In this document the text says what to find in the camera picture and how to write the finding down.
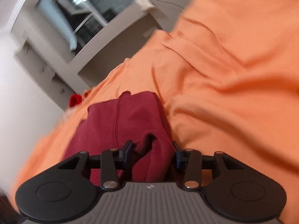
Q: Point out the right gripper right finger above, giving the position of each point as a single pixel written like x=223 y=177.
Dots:
x=180 y=157

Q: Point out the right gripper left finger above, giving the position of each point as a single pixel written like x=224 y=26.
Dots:
x=126 y=151

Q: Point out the dark red garment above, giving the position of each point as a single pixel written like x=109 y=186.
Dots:
x=139 y=118

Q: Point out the bright red cloth item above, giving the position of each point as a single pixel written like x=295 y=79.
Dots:
x=77 y=99

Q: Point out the grey window desk cabinet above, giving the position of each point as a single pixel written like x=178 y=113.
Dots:
x=118 y=25

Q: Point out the orange bed sheet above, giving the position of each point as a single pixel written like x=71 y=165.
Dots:
x=227 y=76

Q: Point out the grey open wardrobe door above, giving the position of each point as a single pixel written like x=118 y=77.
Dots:
x=37 y=67

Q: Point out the left light blue curtain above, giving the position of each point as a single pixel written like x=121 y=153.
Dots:
x=52 y=13

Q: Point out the white wall socket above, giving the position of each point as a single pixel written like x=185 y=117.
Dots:
x=148 y=33

